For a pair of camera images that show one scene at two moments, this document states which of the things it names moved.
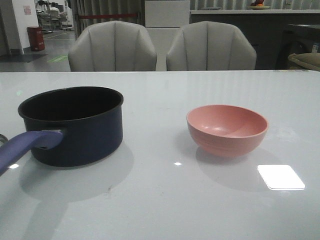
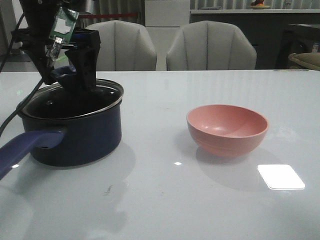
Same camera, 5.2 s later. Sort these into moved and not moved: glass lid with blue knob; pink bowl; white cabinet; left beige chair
Moved: glass lid with blue knob
Not moved: white cabinet; left beige chair; pink bowl
